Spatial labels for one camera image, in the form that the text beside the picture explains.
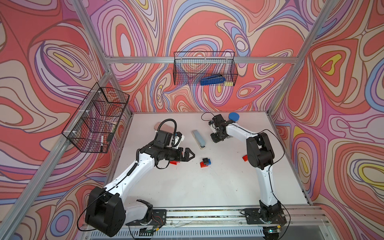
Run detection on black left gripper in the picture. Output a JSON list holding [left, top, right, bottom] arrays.
[[162, 147, 195, 162]]

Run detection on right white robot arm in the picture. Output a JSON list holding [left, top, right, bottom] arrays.
[[209, 114, 286, 225]]

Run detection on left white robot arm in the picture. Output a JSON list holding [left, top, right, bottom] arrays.
[[84, 146, 196, 237]]

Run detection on blue lid pencil tube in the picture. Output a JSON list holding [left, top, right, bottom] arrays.
[[229, 112, 240, 122]]

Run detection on blue and cream stapler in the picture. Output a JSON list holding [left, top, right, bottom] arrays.
[[192, 130, 206, 149]]

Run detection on pink glasses case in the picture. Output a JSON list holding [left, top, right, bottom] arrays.
[[154, 121, 175, 134]]

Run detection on yellow item in basket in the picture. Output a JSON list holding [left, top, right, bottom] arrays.
[[223, 82, 234, 87]]

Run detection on blue stapler in basket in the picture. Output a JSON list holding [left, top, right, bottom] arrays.
[[200, 75, 226, 86]]

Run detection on marker pen in basket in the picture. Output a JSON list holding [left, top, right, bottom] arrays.
[[100, 135, 104, 153]]

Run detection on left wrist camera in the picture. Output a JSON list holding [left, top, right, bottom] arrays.
[[154, 130, 183, 148]]

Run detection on back wire basket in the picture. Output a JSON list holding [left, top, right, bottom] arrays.
[[173, 51, 238, 86]]

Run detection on wire basket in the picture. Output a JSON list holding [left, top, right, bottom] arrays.
[[173, 51, 238, 86], [62, 83, 130, 154]]

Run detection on left wire basket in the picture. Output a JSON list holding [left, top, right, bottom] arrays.
[[62, 83, 130, 154]]

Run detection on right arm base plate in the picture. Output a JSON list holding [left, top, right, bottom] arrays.
[[241, 208, 287, 226]]

